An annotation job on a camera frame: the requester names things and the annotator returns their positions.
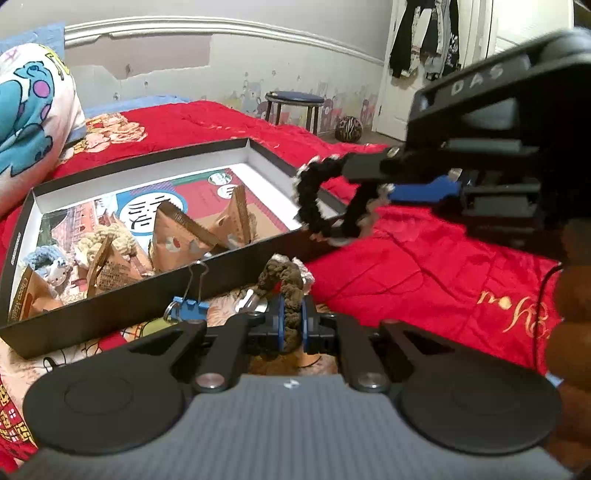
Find brown snack packet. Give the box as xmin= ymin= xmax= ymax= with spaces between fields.
xmin=150 ymin=203 xmax=219 ymax=274
xmin=214 ymin=185 xmax=257 ymax=251
xmin=13 ymin=265 xmax=64 ymax=325
xmin=85 ymin=235 xmax=145 ymax=297

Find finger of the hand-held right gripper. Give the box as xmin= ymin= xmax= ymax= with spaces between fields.
xmin=341 ymin=147 xmax=417 ymax=184
xmin=387 ymin=175 xmax=463 ymax=205

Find brown patterned ball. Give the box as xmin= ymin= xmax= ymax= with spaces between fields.
xmin=335 ymin=115 xmax=363 ymax=143

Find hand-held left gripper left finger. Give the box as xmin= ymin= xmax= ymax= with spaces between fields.
xmin=111 ymin=298 xmax=284 ymax=394

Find person's right hand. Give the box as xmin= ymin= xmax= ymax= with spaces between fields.
xmin=544 ymin=218 xmax=591 ymax=467

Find shallow black cardboard box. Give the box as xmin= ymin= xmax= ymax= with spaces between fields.
xmin=0 ymin=137 xmax=352 ymax=360

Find colourful printed sheet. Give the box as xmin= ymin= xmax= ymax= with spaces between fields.
xmin=39 ymin=165 xmax=302 ymax=278

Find hanging dark clothes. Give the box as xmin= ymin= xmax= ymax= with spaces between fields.
xmin=389 ymin=0 xmax=462 ymax=80

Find cartoon printed blanket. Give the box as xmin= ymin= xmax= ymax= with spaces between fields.
xmin=0 ymin=44 xmax=86 ymax=219

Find black and white crochet scrunchie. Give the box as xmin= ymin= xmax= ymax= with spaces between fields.
xmin=293 ymin=154 xmax=394 ymax=246

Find light blue crochet scrunchie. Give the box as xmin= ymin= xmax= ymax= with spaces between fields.
xmin=23 ymin=244 xmax=77 ymax=283

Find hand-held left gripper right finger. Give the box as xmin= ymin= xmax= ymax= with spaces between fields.
xmin=300 ymin=298 xmax=470 ymax=394

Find blue pillow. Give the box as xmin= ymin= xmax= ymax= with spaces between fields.
xmin=0 ymin=21 xmax=66 ymax=58

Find beige crochet scrunchie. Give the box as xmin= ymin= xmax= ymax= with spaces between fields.
xmin=76 ymin=223 xmax=139 ymax=269

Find brown crochet scrunchie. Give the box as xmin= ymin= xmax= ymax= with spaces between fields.
xmin=257 ymin=255 xmax=315 ymax=354

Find round blue-topped stool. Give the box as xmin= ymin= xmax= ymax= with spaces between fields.
xmin=264 ymin=91 xmax=326 ymax=136

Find red printed bedspread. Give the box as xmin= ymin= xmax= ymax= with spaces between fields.
xmin=0 ymin=98 xmax=570 ymax=468

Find blue binder clip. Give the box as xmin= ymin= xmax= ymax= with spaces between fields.
xmin=174 ymin=261 xmax=209 ymax=322

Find light blue bed sheet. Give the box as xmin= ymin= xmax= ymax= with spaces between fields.
xmin=83 ymin=93 xmax=190 ymax=119

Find white door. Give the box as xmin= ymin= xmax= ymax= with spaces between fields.
xmin=372 ymin=0 xmax=500 ymax=142

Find silver metal clip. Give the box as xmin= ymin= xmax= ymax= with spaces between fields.
xmin=233 ymin=288 xmax=269 ymax=318

